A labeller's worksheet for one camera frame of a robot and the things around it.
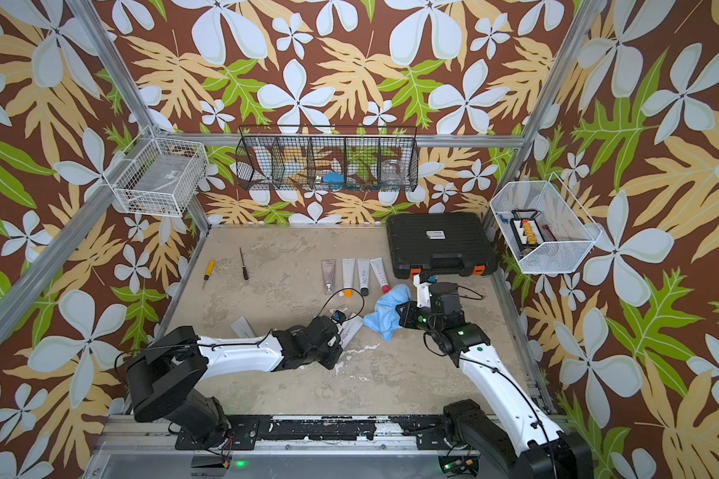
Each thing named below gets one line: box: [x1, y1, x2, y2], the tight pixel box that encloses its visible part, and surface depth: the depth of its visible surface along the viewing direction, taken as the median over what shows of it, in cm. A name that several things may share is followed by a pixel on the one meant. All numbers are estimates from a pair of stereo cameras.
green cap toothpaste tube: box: [229, 315, 257, 339], surface depth 95 cm
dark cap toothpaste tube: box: [357, 258, 371, 298], surface depth 104 cm
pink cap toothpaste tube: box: [369, 256, 391, 295], surface depth 106 cm
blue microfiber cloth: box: [363, 283, 412, 343], surface depth 81 cm
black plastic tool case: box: [386, 212, 499, 280], surface depth 109 cm
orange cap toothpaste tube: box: [341, 257, 356, 299], surface depth 107 cm
